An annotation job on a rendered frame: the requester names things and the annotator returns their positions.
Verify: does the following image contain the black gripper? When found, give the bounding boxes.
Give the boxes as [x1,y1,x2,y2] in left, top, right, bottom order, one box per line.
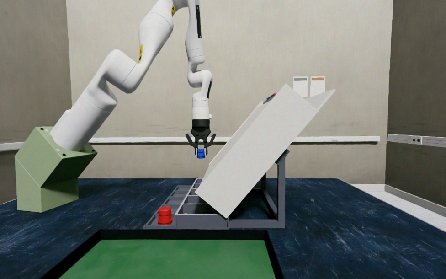
[186,119,216,156]

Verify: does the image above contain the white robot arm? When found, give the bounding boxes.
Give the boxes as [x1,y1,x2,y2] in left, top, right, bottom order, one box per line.
[49,0,213,151]

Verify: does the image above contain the blue plug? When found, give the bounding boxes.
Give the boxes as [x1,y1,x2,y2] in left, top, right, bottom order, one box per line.
[197,149,205,159]

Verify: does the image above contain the red plug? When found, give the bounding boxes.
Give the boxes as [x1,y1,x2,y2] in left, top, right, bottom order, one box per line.
[157,207,173,225]

